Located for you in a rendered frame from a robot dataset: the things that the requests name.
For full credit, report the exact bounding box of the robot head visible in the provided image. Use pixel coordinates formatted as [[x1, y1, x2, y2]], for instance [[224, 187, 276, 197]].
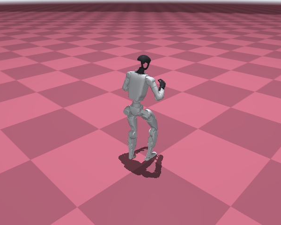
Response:
[[135, 55, 151, 74]]

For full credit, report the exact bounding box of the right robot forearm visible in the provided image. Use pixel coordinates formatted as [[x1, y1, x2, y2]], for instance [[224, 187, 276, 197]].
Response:
[[159, 88, 164, 98]]

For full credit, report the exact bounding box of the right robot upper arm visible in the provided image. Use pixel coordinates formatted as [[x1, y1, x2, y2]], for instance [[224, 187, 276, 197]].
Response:
[[146, 76, 162, 101]]

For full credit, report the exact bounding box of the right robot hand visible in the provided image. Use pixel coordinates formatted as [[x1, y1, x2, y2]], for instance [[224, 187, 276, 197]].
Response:
[[158, 79, 166, 91]]

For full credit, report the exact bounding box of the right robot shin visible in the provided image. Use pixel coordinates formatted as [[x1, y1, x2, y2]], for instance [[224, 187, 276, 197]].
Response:
[[147, 130, 158, 158]]

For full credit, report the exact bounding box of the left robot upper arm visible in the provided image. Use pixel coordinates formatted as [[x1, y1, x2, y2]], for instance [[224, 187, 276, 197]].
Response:
[[122, 71, 132, 91]]

